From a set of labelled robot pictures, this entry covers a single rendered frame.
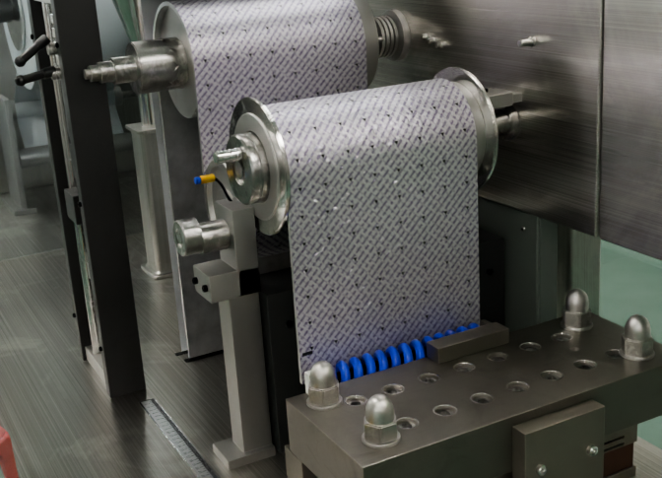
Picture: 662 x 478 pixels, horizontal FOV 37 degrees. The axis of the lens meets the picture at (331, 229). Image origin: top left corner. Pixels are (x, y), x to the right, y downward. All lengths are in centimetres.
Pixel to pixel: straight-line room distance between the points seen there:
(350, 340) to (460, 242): 17
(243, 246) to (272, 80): 25
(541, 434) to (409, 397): 14
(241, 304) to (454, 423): 29
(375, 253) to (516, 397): 21
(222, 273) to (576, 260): 57
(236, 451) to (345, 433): 25
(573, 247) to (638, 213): 36
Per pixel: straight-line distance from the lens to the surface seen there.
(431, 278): 112
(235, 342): 111
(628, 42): 105
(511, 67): 120
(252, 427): 117
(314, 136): 101
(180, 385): 138
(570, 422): 100
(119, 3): 171
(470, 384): 104
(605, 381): 105
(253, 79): 122
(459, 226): 112
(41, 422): 135
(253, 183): 101
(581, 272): 145
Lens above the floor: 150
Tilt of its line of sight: 18 degrees down
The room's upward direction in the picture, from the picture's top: 4 degrees counter-clockwise
